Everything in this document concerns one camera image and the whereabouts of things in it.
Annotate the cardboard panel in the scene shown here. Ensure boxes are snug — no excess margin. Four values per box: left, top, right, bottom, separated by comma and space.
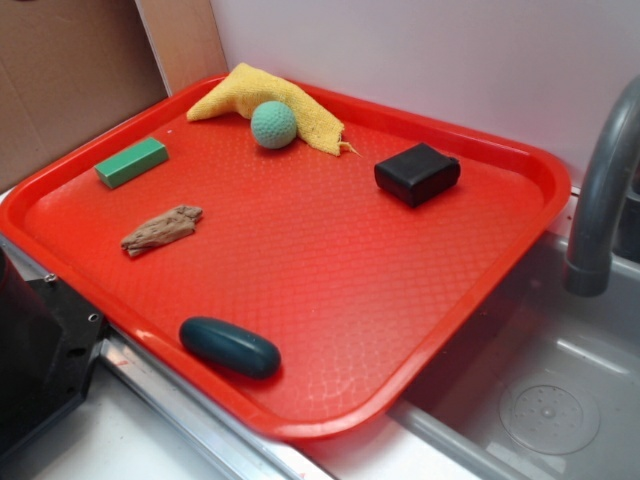
1, 1, 227, 191

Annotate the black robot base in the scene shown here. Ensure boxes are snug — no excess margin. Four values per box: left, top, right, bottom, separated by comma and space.
1, 253, 106, 460

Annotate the grey sink basin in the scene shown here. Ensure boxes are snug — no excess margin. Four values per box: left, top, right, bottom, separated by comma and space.
391, 234, 639, 479

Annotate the green dimpled ball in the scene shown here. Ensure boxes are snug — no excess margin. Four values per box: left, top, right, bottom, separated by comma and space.
250, 101, 297, 149

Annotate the green rectangular block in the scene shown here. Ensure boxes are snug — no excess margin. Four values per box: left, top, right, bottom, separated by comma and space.
94, 138, 169, 189

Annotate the black rectangular box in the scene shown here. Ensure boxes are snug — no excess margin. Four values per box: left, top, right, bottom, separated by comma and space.
374, 143, 461, 208

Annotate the brown wood piece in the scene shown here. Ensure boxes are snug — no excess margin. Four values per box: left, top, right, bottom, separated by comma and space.
120, 205, 203, 257

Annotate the red plastic tray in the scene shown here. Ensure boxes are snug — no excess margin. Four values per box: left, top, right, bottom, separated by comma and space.
1, 78, 570, 441

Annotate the grey faucet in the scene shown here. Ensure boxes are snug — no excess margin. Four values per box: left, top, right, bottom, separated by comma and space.
563, 78, 639, 297

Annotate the yellow cloth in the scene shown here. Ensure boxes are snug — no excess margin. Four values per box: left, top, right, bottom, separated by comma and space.
186, 63, 355, 156

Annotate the dark teal oval object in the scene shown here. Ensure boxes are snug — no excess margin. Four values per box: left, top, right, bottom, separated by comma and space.
179, 317, 281, 380

